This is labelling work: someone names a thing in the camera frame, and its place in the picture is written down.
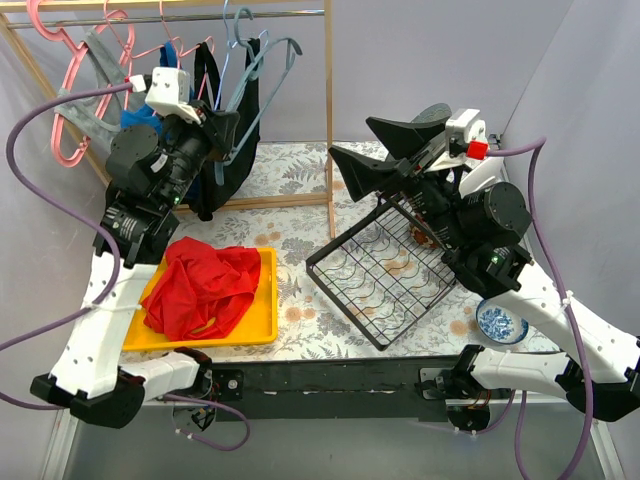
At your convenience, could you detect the wooden clothes rack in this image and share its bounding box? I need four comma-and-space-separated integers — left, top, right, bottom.
1, 0, 336, 238

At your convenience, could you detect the yellow plastic tray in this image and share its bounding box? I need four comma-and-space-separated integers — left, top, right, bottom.
123, 238, 278, 351

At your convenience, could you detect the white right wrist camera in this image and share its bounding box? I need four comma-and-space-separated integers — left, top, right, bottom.
426, 108, 489, 172

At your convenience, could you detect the red tank top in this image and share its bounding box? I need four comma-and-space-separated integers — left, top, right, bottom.
142, 237, 261, 342

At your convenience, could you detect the grey patterned plate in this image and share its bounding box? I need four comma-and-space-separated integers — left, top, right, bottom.
411, 103, 452, 126

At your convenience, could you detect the light blue hanger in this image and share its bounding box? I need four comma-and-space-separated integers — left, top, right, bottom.
214, 0, 270, 110

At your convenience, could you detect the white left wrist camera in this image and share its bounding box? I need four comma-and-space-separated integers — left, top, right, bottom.
145, 67, 199, 123

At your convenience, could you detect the floral table mat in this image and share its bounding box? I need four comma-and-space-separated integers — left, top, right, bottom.
99, 137, 539, 361

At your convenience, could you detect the white plate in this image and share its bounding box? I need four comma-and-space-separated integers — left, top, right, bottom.
459, 157, 504, 198

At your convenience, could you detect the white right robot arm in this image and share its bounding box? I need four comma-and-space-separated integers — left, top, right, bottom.
329, 115, 639, 422

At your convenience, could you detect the blue white porcelain bowl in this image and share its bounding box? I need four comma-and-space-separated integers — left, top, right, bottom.
475, 300, 529, 345

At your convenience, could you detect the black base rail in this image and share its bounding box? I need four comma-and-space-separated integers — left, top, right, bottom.
154, 355, 511, 434

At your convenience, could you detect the thin pink hanger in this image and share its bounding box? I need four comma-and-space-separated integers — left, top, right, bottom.
129, 0, 215, 101
102, 0, 139, 119

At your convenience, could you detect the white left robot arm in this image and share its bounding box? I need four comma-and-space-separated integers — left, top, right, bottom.
30, 101, 239, 428

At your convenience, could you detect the black tank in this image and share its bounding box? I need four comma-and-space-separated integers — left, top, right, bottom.
192, 35, 262, 221
193, 42, 221, 110

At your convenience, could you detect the grey tank top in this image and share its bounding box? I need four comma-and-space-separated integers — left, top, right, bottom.
55, 25, 126, 150

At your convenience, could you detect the red bowl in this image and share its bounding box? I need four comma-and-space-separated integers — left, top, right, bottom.
409, 223, 441, 249

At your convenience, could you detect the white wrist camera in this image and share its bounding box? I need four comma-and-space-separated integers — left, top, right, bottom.
426, 108, 489, 172
145, 67, 199, 123

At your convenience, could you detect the blue tank top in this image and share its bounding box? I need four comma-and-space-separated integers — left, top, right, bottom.
119, 40, 201, 201

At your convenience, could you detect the black wire dish rack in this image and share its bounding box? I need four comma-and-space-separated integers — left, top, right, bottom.
306, 196, 463, 351

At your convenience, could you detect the thick pink hanger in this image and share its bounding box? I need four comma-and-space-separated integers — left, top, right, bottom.
26, 0, 89, 168

